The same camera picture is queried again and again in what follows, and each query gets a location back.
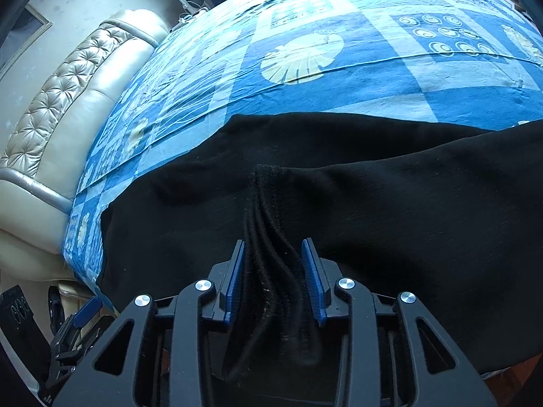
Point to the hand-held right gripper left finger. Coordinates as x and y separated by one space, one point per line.
236 282

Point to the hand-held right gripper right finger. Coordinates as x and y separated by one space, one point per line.
314 282

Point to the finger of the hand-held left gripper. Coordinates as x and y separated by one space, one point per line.
87 311

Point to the black pants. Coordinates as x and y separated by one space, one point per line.
403 203

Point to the black box with circles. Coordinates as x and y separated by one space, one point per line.
16 309

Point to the cream tufted leather headboard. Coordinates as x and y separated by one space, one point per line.
72 106

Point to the blue printed bedsheet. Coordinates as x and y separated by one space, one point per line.
339 72

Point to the framed wall picture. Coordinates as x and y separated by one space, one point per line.
21 34

